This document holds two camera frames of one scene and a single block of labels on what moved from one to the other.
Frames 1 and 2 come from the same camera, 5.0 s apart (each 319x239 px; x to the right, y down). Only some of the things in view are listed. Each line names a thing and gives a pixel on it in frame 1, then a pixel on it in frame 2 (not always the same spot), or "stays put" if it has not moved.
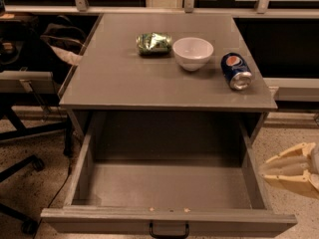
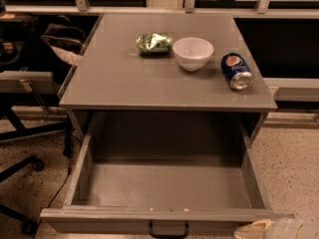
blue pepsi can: x=236 y=71 stays put
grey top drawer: x=204 y=169 stays put
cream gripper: x=289 y=170 → x=281 y=230
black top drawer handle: x=169 y=236 stays put
